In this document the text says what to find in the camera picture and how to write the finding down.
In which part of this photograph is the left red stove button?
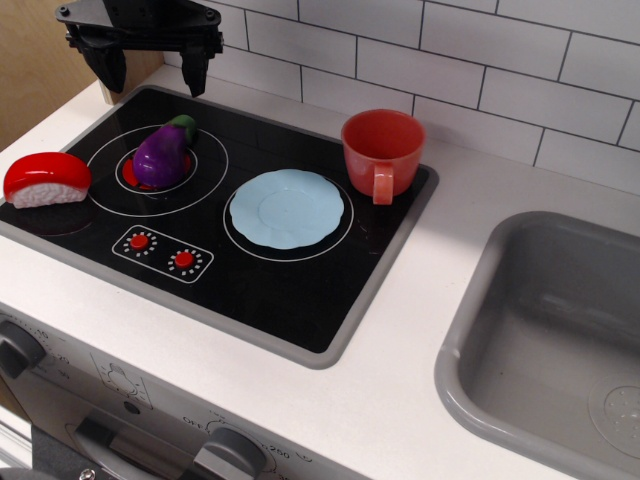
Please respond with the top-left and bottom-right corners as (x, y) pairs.
(129, 234), (149, 251)

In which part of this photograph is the red plastic cup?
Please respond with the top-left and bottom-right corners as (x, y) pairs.
(341, 109), (426, 206)

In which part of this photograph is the wooden side panel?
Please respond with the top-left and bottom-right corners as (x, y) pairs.
(0, 0), (166, 151)

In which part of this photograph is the right red stove button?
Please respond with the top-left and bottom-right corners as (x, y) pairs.
(174, 251), (195, 270)

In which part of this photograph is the grey sink basin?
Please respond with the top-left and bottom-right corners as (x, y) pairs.
(434, 212), (639, 479)

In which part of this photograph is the purple toy eggplant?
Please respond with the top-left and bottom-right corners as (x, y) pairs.
(132, 114), (196, 189)

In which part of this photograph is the red stove button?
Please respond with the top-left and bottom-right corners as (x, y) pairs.
(129, 234), (149, 251)
(174, 251), (195, 270)

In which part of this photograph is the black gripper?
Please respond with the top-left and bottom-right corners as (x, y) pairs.
(55, 0), (223, 98)

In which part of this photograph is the black toy stovetop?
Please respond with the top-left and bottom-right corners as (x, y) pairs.
(1, 87), (438, 369)

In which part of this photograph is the red and white toy sushi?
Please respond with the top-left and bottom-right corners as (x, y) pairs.
(3, 152), (92, 209)

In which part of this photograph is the grey oven temperature knob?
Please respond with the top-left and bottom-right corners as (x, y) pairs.
(194, 428), (267, 480)

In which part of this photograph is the grey timer knob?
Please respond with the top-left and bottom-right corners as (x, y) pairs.
(1, 321), (46, 379)

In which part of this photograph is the grey oven door handle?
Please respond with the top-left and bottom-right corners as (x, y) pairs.
(70, 418), (193, 479)

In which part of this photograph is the light blue plate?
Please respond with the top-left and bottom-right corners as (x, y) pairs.
(229, 169), (345, 250)

